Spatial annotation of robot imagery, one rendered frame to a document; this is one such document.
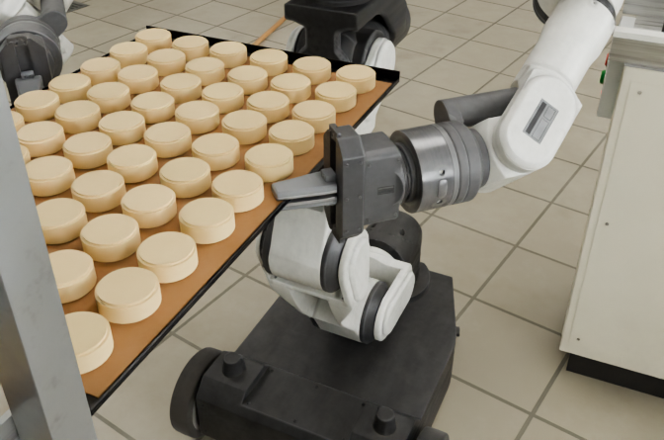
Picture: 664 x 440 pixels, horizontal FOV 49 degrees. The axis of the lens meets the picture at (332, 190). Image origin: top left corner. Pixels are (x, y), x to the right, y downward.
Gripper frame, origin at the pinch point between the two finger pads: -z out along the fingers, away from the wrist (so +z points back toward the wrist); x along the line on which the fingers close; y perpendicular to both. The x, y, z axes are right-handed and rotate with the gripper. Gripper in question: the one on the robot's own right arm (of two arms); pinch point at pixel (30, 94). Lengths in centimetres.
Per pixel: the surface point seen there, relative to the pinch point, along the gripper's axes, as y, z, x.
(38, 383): 1, -61, 10
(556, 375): 105, 11, -100
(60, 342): 3, -60, 12
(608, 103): 107, 16, -26
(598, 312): 109, 7, -76
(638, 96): 107, 9, -21
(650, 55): 108, 10, -13
